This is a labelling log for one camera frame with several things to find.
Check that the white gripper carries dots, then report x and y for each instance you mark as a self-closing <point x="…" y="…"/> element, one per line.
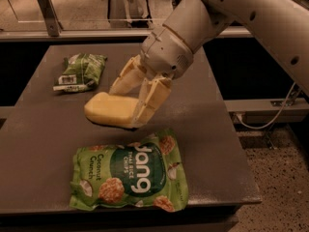
<point x="165" y="56"/>

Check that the yellow sponge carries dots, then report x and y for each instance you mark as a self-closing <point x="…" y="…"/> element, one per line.
<point x="108" y="110"/>

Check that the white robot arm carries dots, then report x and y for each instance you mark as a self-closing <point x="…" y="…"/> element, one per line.
<point x="280" y="26"/>

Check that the small crumpled green bag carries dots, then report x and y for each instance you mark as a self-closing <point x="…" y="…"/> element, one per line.
<point x="82" y="73"/>

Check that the green rice chip bag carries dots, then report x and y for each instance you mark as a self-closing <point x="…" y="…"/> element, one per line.
<point x="146" y="173"/>

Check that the glass barrier panel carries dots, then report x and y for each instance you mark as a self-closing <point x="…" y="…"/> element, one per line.
<point x="85" y="15"/>

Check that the left metal bracket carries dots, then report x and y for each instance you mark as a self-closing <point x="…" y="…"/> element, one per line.
<point x="50" y="18"/>

